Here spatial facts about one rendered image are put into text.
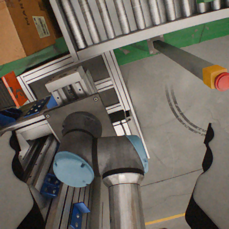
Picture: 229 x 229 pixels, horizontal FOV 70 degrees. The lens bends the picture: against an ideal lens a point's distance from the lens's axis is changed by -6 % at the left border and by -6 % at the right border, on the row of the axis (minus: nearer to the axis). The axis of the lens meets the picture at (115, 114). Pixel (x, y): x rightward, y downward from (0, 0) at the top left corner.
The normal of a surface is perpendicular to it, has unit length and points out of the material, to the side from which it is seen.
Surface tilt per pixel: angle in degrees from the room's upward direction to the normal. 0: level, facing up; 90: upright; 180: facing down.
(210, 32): 0
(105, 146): 72
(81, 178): 8
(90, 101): 0
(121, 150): 67
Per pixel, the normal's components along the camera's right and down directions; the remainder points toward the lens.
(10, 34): 0.04, 0.49
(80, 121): 0.10, -0.68
